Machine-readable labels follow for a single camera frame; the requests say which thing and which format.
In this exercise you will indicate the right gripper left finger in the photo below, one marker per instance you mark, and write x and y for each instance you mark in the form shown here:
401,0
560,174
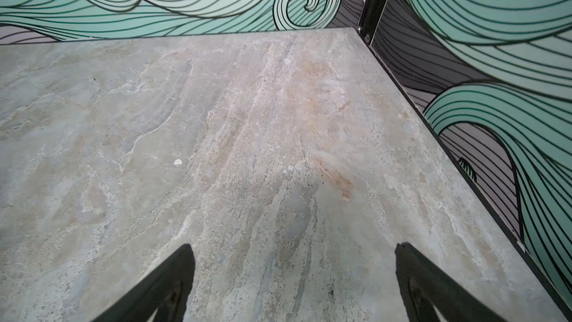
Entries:
160,296

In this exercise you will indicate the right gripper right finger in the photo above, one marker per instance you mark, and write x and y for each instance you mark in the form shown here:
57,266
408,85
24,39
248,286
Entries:
429,294

